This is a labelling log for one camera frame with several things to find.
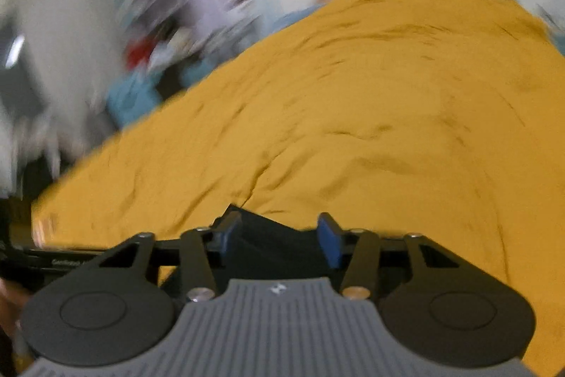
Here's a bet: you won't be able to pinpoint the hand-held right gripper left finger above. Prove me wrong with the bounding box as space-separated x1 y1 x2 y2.
73 211 243 302

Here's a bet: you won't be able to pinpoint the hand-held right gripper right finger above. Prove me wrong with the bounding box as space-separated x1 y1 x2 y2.
319 213 482 302

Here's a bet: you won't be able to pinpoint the black pants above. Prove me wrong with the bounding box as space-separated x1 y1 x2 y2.
223 204 336 285

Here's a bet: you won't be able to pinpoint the yellow quilted blanket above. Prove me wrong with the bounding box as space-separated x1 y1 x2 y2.
31 0 565 377

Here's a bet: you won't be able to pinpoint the blue and white desk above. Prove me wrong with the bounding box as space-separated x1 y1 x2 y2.
106 68 186 126

